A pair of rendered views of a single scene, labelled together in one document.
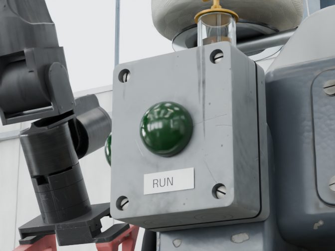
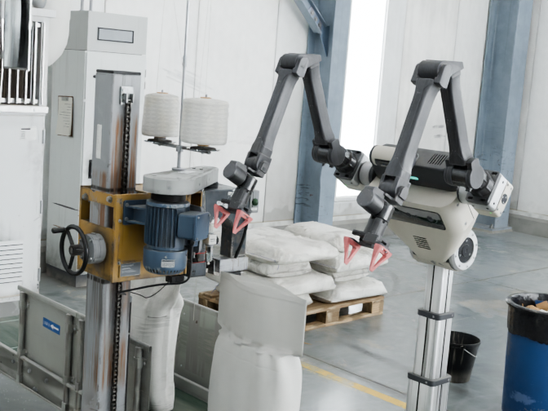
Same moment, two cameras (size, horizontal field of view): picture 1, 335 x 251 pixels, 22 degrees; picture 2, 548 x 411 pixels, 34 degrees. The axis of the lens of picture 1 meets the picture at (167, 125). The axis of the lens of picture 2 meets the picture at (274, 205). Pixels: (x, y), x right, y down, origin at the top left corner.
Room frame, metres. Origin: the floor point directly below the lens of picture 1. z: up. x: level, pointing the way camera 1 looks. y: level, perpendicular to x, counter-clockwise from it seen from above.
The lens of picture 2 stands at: (3.77, 1.07, 1.79)
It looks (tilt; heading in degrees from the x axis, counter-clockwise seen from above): 8 degrees down; 196
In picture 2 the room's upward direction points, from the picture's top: 4 degrees clockwise
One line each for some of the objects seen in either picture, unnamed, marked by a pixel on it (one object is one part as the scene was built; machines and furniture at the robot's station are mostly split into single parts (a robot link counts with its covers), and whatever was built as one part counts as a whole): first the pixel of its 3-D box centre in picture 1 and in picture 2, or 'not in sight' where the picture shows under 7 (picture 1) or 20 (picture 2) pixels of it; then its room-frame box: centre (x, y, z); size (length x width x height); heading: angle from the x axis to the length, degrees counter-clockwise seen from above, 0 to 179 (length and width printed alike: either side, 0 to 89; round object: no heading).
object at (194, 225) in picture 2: not in sight; (193, 228); (0.99, -0.03, 1.25); 0.10 x 0.08 x 0.12; 175
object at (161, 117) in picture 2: not in sight; (161, 114); (0.72, -0.29, 1.61); 0.15 x 0.14 x 0.17; 60
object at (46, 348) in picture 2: not in sight; (76, 359); (0.53, -0.70, 0.54); 1.05 x 0.02 x 0.41; 60
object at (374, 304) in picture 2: not in sight; (293, 302); (-2.60, -0.60, 0.07); 1.20 x 0.82 x 0.14; 152
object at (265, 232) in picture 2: not in sight; (251, 239); (-2.43, -0.91, 0.56); 0.66 x 0.43 x 0.15; 147
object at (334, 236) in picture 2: not in sight; (325, 236); (-2.90, -0.45, 0.56); 0.67 x 0.43 x 0.15; 60
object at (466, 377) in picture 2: not in sight; (454, 357); (-1.67, 0.71, 0.13); 0.30 x 0.30 x 0.26
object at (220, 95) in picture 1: (189, 140); (248, 200); (0.46, -0.01, 1.28); 0.08 x 0.05 x 0.09; 60
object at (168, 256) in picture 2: not in sight; (165, 236); (0.98, -0.13, 1.21); 0.15 x 0.15 x 0.25
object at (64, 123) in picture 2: not in sight; (64, 116); (-2.46, -2.54, 1.34); 0.24 x 0.04 x 0.32; 60
